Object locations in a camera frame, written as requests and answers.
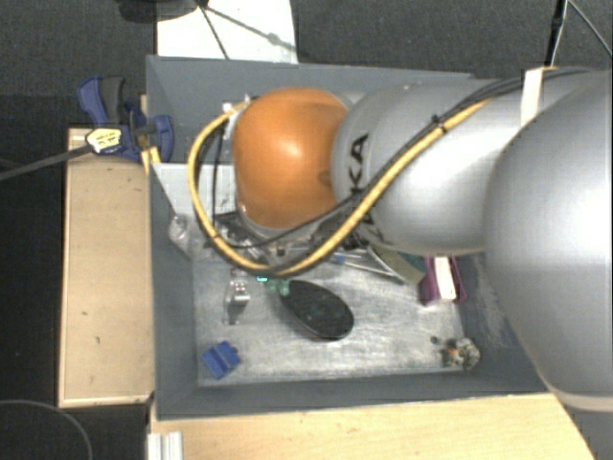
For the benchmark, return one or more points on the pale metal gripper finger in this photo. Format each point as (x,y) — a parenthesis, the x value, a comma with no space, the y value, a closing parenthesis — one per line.
(236,295)

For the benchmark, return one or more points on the small blue ribbed block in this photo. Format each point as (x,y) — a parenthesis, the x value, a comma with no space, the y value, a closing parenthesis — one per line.
(220,358)

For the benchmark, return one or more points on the black oval flat object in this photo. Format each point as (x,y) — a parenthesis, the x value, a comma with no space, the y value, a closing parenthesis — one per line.
(318,312)

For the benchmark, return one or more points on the clear plastic bottle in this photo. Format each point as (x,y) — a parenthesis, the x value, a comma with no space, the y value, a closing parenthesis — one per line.
(184,235)

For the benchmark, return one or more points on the teal green sponge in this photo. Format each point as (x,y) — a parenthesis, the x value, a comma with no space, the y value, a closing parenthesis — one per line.
(404,264)

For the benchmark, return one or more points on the pale wood flat board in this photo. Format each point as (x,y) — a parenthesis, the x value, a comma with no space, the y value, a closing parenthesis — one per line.
(107,276)

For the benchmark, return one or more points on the grey metal bin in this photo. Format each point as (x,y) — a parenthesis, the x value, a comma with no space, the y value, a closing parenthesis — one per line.
(383,352)

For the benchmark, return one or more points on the purple and white box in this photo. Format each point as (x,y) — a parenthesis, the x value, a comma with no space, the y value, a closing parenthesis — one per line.
(443,281)

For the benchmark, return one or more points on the grey speckled toy animal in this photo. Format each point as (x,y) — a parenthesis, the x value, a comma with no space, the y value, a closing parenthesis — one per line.
(460,352)

